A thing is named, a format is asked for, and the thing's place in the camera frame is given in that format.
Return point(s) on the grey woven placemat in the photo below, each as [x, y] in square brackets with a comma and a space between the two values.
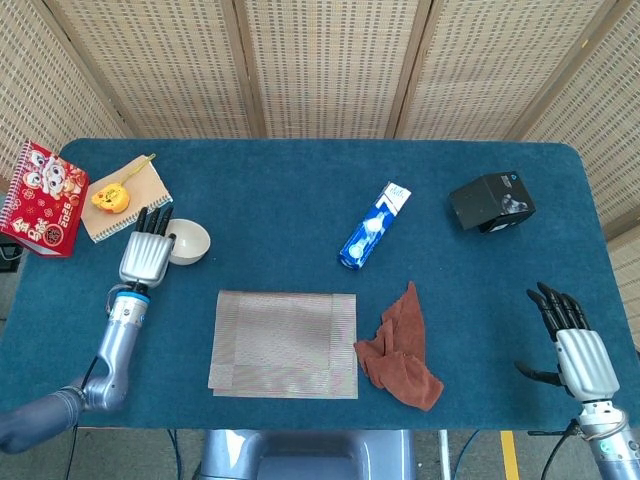
[285, 345]

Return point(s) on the brown microfibre cloth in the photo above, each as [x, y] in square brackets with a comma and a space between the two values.
[400, 360]

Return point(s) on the woven bamboo folding screen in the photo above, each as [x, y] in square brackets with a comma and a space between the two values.
[330, 65]

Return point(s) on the blue white toothpaste box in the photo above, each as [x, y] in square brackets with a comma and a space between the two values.
[372, 227]

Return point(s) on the white metal table leg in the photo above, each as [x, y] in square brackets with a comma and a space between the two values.
[444, 455]

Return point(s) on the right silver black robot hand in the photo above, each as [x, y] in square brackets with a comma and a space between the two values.
[585, 360]

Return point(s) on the black cardboard box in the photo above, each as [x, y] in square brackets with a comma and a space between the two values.
[475, 202]

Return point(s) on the blue-grey robot torso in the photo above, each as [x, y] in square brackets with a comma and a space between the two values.
[305, 455]

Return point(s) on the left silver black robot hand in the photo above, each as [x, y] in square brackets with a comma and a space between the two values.
[142, 257]

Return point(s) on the kraft spiral notebook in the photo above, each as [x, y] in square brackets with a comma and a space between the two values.
[145, 192]

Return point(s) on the blue felt table cover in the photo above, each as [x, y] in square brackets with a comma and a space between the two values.
[280, 200]

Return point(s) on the yellow tape measure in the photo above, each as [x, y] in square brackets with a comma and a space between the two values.
[111, 197]

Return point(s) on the white bowl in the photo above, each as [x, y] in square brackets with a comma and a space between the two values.
[192, 240]

